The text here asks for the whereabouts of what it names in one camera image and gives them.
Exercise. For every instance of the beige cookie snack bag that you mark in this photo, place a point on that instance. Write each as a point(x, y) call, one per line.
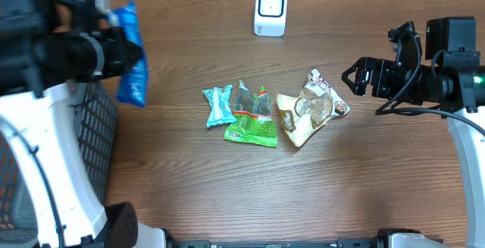
point(316, 104)

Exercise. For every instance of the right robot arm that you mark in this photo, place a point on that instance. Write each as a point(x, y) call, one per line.
point(441, 76)

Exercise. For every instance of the blue snack packet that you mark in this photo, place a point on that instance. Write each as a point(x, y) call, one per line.
point(133, 86)

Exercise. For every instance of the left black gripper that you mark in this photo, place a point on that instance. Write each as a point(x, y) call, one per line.
point(125, 53)

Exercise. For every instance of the white barcode scanner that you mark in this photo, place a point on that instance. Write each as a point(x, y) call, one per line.
point(270, 17)

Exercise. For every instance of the green gummy candy bag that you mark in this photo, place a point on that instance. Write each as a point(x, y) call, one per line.
point(254, 122)

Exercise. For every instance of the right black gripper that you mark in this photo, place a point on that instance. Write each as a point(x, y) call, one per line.
point(380, 67)

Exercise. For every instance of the teal white candy packet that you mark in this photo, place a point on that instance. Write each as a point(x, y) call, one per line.
point(219, 100)

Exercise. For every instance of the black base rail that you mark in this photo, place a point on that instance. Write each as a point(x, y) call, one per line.
point(385, 238)

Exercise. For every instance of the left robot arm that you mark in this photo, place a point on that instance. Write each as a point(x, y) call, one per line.
point(46, 45)

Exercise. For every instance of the grey plastic shopping basket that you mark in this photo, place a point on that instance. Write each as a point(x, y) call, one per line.
point(95, 125)

